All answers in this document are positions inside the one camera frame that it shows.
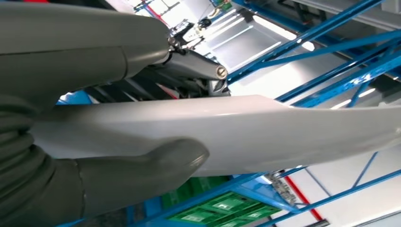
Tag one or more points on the green plastic crate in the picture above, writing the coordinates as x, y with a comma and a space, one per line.
216, 203
194, 218
255, 214
230, 224

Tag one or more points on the red barrier belt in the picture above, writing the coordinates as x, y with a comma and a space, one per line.
303, 197

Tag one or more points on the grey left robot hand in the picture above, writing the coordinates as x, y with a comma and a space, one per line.
78, 40

